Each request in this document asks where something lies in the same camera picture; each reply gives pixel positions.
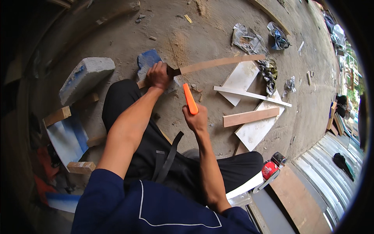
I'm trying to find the person's left hand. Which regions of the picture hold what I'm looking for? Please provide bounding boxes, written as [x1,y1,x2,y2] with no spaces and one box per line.
[145,61,173,91]

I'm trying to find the person's right hand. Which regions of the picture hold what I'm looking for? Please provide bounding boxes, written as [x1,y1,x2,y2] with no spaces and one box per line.
[182,103,208,134]

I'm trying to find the orange handled tool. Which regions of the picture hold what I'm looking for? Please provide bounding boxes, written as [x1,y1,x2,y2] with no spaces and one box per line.
[183,83,199,115]

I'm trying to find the long thin wooden strip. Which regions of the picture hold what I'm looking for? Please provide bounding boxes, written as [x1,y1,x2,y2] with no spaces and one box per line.
[136,54,266,89]

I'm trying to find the blue painted concrete chunk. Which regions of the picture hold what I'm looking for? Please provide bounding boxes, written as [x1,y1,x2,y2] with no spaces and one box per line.
[136,49,181,94]

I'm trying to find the short wooden plank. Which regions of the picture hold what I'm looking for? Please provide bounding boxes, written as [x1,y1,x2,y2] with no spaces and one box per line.
[223,106,280,128]

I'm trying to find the person's legs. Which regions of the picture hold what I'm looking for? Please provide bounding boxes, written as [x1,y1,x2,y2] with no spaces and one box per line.
[102,79,264,206]

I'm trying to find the thin white strip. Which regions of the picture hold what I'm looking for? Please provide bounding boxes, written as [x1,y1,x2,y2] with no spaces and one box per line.
[213,86,292,108]

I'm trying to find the large white board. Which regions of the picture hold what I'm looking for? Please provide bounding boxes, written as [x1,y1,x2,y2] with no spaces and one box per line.
[234,90,286,152]

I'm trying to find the white rectangular board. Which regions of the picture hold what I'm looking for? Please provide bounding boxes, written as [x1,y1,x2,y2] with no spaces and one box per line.
[218,60,260,107]

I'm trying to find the large grey concrete block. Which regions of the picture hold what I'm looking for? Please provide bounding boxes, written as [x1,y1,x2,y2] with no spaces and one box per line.
[59,57,116,106]

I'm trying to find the dark wooden block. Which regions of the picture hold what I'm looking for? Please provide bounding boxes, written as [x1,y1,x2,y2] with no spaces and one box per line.
[71,93,99,111]

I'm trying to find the white laminate board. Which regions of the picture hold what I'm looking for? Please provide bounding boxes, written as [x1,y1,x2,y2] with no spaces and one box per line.
[225,171,264,200]

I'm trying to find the crumpled printed foil wrapper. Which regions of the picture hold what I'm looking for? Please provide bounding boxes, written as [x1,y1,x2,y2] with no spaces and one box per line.
[257,58,278,96]

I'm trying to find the red can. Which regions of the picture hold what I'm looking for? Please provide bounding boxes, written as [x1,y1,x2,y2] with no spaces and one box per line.
[261,160,281,181]

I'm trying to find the crumpled clear plastic bag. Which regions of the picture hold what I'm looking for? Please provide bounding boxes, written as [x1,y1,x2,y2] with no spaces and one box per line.
[231,23,268,55]

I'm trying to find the small crumpled plastic wrapper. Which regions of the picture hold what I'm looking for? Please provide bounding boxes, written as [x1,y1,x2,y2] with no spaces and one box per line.
[282,76,296,98]

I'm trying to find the light wooden block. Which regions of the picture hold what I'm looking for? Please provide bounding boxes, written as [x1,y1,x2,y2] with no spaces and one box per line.
[43,106,72,127]

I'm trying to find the blue and white painted board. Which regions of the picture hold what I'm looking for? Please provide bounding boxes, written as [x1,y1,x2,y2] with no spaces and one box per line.
[45,113,90,172]

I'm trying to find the crumpled blue plastic bag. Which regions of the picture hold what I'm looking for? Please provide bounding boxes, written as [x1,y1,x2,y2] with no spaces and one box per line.
[266,21,291,50]

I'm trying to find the person's body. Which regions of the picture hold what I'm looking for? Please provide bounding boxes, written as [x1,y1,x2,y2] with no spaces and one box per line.
[71,169,260,234]

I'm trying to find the stained wooden block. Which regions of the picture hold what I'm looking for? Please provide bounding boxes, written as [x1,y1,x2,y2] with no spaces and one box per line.
[67,161,96,175]

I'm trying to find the grey board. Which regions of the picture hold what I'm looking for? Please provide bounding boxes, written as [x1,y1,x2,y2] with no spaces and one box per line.
[250,188,296,234]

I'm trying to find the brown plywood board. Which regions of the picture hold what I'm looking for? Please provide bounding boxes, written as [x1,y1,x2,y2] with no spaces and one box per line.
[268,165,331,234]

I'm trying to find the curved wooden lath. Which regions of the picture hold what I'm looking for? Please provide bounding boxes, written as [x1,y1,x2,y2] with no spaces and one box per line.
[248,0,291,36]

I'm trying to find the leaning wooden planks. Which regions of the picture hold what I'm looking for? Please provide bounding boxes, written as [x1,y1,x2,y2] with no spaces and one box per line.
[326,101,346,137]

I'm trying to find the corrugated metal sheet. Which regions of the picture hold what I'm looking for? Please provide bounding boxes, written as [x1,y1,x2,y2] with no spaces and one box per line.
[293,131,365,232]

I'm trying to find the orange cloth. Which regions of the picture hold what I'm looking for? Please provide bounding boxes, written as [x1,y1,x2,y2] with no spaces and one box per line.
[33,146,60,206]

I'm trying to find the black cloth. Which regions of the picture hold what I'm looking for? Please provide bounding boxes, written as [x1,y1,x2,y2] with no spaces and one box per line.
[333,152,355,182]

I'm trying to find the blue and white panel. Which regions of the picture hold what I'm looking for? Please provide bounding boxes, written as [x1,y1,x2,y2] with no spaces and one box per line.
[45,192,81,214]

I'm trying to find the heap of bags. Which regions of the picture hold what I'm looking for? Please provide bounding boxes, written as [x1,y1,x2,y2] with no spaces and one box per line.
[321,11,349,57]

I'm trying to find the black strap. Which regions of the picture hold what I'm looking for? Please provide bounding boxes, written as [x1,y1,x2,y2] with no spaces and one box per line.
[152,131,185,184]

